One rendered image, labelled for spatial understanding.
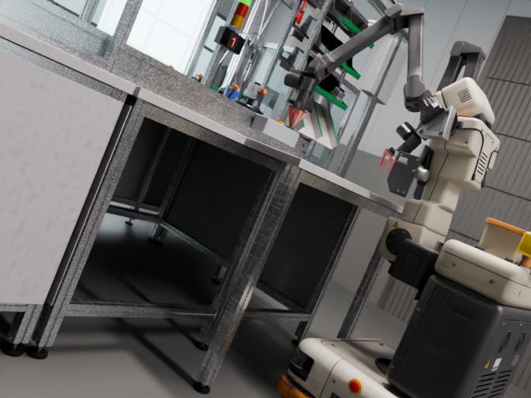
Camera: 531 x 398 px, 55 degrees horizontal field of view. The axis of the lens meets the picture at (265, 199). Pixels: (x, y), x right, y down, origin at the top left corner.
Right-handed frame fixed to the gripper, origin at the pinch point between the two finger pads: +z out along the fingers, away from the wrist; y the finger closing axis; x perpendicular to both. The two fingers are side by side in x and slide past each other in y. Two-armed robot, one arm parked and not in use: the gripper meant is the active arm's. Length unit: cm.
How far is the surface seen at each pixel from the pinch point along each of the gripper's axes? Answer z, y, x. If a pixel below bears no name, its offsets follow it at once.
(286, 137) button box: 5.2, 4.1, 3.4
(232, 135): 13.3, 32.7, 4.4
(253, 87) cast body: -9.0, 7.0, -20.8
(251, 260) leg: 50, 24, 27
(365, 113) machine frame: -44, -165, -75
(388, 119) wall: -68, -291, -126
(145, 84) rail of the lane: 10, 67, -4
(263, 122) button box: 4.0, 17.7, 1.6
